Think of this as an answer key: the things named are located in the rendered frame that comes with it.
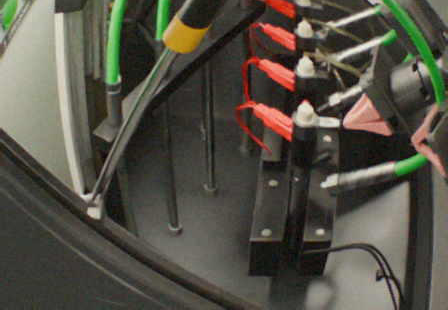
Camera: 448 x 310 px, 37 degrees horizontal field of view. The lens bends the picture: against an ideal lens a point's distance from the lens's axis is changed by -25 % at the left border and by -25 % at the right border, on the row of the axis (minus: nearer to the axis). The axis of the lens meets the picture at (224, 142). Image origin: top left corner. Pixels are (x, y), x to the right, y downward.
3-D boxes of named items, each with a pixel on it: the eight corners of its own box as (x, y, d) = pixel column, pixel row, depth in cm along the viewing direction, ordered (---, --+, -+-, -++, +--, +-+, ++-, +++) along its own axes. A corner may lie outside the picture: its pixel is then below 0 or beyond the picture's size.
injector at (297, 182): (317, 252, 100) (336, 129, 86) (279, 252, 101) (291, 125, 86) (319, 236, 102) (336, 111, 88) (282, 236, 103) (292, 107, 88)
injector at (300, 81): (322, 207, 106) (335, 81, 92) (286, 207, 106) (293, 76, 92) (324, 192, 108) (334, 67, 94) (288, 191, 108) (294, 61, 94)
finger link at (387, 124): (326, 71, 88) (378, 45, 81) (363, 118, 90) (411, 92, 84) (310, 109, 83) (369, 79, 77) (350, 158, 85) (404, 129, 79)
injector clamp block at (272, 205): (315, 301, 103) (332, 238, 93) (245, 302, 104) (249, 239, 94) (332, 135, 128) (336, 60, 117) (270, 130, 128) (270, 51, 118)
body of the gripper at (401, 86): (369, 47, 82) (408, 28, 77) (415, 113, 85) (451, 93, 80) (360, 80, 78) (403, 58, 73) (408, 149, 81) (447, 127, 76)
